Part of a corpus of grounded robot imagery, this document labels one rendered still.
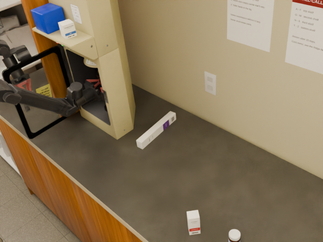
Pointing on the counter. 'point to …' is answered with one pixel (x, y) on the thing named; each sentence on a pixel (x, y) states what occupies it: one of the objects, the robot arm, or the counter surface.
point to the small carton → (67, 29)
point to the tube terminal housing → (106, 61)
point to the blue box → (48, 17)
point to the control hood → (74, 42)
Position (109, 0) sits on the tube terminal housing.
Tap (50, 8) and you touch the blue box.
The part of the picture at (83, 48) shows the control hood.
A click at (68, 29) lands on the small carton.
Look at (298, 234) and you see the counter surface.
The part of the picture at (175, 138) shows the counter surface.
